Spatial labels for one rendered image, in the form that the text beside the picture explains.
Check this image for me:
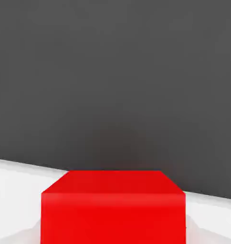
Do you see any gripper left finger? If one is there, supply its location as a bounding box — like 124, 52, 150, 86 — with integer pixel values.
0, 219, 42, 244

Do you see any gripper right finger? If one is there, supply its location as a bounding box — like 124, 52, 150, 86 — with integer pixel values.
185, 214, 231, 244

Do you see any small red cube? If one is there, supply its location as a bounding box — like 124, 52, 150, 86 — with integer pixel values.
40, 170, 187, 244

